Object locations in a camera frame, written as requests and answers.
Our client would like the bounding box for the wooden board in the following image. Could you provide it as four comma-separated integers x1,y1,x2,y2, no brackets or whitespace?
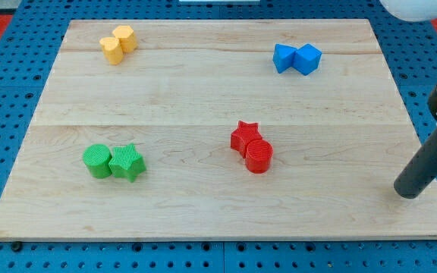
0,19,437,242

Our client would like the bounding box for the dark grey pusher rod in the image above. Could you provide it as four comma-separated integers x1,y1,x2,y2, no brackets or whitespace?
394,128,437,199

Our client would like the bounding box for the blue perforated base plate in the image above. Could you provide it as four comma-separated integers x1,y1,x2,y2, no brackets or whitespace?
0,0,437,272

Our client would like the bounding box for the yellow heart block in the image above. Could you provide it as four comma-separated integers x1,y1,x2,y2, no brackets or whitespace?
99,37,124,65

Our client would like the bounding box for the green star block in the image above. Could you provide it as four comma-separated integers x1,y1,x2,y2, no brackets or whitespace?
108,143,146,183

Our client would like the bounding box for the blue triangular block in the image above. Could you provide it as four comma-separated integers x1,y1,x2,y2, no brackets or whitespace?
272,44,297,74

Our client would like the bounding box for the red cylinder block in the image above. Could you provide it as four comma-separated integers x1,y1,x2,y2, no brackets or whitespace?
245,140,273,174

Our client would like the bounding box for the blue cube block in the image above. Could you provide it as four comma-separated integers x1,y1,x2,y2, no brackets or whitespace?
292,44,322,76

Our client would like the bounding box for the green cylinder block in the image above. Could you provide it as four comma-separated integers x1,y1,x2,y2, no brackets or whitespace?
83,144,112,179

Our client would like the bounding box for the red star block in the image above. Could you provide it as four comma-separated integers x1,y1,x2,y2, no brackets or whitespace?
230,121,263,158

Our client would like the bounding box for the yellow hexagon block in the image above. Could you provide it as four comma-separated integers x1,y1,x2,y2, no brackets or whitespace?
112,25,138,53

